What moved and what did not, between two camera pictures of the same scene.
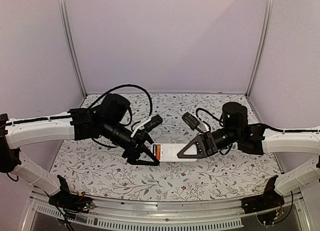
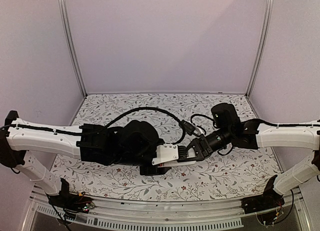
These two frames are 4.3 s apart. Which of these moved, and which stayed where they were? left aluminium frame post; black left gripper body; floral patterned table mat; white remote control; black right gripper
Moved: white remote control; black left gripper body
Stayed: black right gripper; left aluminium frame post; floral patterned table mat
